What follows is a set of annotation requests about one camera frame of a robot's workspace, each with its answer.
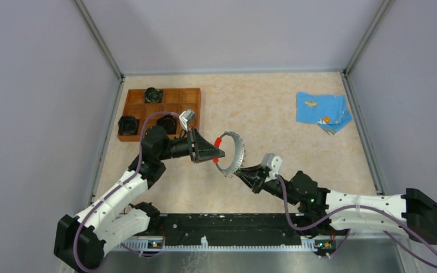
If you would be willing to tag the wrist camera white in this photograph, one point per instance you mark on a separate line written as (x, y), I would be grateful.
(271, 163)
(186, 118)

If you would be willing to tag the large metal keyring red grip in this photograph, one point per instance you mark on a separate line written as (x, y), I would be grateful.
(239, 154)

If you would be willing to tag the dark rolled item front middle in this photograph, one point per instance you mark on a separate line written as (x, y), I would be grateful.
(169, 123)

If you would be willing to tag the dark rolled item front left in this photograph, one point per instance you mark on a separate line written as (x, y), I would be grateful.
(128, 125)

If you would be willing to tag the wooden compartment tray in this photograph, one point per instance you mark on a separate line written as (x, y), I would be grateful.
(174, 100)

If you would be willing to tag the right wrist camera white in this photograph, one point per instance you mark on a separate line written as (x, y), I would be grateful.
(271, 163)

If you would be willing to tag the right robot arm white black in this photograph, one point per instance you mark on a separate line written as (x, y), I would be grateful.
(413, 214)

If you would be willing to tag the blue cartoon print cloth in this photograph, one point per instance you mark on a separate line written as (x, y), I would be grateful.
(329, 112)

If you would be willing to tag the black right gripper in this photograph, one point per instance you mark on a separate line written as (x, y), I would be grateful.
(250, 174)

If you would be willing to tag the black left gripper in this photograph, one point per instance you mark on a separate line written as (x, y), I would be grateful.
(202, 150)

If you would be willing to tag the dark green rolled item back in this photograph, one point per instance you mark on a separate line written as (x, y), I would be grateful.
(153, 95)

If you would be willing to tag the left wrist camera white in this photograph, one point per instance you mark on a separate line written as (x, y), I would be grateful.
(186, 118)

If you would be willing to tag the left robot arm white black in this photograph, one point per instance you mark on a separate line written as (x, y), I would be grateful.
(83, 241)

